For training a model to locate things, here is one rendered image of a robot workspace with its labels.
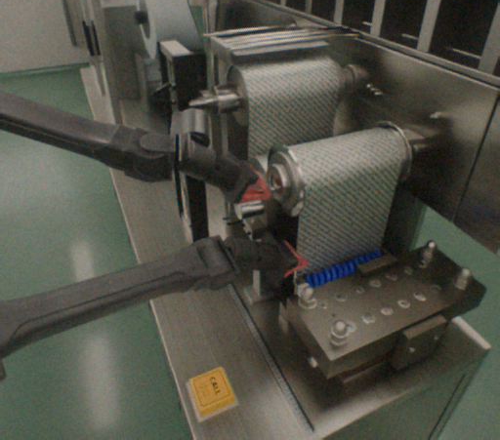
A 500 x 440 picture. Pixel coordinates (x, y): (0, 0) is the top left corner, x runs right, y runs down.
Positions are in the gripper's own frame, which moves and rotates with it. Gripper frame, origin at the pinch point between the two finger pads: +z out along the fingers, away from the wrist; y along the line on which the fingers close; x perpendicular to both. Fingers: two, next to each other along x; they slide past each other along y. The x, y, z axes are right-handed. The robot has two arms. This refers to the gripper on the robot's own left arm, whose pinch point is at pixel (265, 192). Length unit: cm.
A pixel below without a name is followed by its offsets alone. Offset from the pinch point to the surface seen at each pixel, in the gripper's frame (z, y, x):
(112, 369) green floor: 40, -65, -122
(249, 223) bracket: 3.9, -2.8, -8.5
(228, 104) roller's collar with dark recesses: -5.8, -20.8, 9.6
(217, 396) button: 4.1, 17.5, -36.1
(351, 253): 25.9, 6.7, -2.8
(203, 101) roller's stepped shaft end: -10.3, -22.9, 7.2
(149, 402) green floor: 50, -43, -115
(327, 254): 19.3, 6.6, -5.0
